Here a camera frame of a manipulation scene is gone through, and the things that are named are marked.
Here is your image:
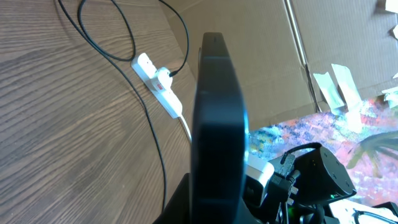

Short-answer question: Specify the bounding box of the white power strip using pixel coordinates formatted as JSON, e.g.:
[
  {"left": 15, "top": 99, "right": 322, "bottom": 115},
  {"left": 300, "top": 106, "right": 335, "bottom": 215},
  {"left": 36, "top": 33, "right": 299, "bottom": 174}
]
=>
[{"left": 131, "top": 53, "right": 183, "bottom": 119}]

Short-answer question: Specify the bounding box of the blue Galaxy smartphone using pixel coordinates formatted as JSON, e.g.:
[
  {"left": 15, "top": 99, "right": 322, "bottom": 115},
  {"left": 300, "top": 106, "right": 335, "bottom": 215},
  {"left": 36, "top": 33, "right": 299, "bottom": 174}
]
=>
[{"left": 190, "top": 32, "right": 248, "bottom": 223}]

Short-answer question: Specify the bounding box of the white power strip cord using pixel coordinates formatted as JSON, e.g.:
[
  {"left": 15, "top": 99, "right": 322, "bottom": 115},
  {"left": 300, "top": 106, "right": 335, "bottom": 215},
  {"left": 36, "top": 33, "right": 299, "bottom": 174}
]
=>
[{"left": 178, "top": 114, "right": 193, "bottom": 143}]

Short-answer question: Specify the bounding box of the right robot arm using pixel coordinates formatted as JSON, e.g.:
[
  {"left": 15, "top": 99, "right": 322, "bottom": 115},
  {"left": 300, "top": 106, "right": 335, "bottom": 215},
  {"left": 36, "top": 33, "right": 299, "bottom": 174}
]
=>
[{"left": 156, "top": 142, "right": 356, "bottom": 223}]

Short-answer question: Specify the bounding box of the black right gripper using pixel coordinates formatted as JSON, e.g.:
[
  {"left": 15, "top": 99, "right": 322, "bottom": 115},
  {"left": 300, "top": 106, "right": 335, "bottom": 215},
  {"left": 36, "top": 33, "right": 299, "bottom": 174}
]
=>
[{"left": 152, "top": 172, "right": 262, "bottom": 224}]

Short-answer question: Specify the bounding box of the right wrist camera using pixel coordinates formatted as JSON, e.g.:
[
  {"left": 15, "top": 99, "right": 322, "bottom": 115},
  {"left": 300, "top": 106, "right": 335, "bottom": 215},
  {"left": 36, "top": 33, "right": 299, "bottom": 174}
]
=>
[{"left": 243, "top": 154, "right": 275, "bottom": 207}]

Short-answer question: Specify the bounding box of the black USB charging cable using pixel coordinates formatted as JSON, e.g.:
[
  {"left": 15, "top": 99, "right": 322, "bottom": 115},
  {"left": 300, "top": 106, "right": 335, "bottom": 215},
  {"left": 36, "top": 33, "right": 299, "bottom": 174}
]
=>
[{"left": 57, "top": 0, "right": 190, "bottom": 212}]

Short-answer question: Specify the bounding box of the white USB charger plug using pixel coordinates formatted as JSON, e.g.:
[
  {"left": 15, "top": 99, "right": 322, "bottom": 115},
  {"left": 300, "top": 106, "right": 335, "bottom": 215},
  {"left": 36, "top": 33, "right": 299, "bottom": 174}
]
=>
[{"left": 151, "top": 67, "right": 173, "bottom": 92}]

